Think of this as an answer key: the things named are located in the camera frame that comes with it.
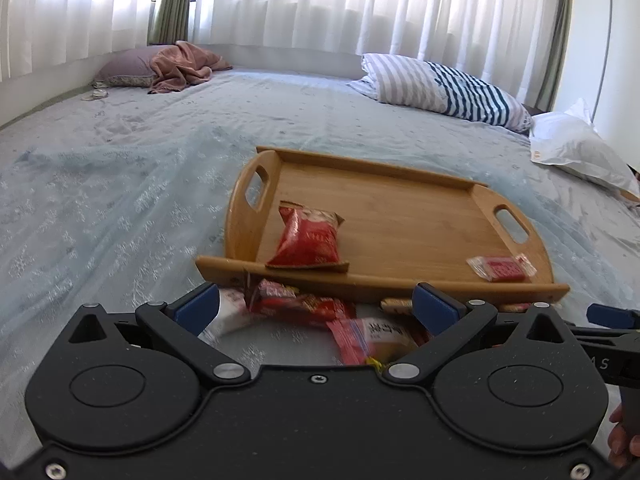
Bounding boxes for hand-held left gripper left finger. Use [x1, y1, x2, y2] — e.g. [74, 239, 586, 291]
[67, 282, 251, 387]

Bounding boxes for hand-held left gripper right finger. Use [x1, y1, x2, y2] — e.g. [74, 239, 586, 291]
[382, 282, 576, 386]

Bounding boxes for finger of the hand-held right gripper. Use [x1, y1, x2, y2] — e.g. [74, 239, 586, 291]
[586, 304, 640, 329]
[567, 328, 640, 350]

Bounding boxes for white striped snack packet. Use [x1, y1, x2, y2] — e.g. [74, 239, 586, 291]
[199, 287, 257, 347]

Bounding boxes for cream spotted snack packet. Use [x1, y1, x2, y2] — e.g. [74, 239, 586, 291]
[380, 298, 416, 317]

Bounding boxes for bread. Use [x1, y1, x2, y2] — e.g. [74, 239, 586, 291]
[327, 317, 431, 367]

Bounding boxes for wooden tray with handles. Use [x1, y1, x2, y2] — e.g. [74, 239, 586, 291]
[195, 146, 571, 306]

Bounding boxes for dark red biscuit packet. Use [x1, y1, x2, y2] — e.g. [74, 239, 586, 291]
[244, 279, 357, 329]

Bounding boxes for person's right hand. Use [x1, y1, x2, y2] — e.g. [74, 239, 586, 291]
[607, 402, 640, 471]

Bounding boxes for red label clear bar packet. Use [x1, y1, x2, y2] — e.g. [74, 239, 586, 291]
[466, 253, 537, 282]

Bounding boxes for red chips bag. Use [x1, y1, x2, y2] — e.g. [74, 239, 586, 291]
[265, 201, 349, 273]

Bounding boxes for sheer blue snowflake cloth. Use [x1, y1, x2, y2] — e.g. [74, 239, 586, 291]
[0, 122, 640, 461]

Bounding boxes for white pillow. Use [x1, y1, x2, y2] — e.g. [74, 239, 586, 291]
[529, 97, 640, 204]

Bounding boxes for striped pillow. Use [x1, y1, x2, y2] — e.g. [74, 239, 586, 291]
[346, 52, 533, 134]

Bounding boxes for grey floral bedspread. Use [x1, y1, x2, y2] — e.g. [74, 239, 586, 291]
[0, 62, 640, 461]

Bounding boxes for pink blanket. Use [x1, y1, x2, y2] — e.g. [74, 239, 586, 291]
[147, 41, 233, 95]

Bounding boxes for purple pillow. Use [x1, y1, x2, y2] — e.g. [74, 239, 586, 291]
[90, 45, 173, 88]

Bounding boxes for grey lamp pole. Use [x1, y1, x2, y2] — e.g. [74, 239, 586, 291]
[591, 0, 617, 126]

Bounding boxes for green curtain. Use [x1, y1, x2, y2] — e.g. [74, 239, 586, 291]
[542, 0, 576, 112]
[147, 0, 194, 46]

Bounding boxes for white sheer curtain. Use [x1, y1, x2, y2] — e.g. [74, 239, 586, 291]
[187, 0, 576, 92]
[0, 0, 166, 82]

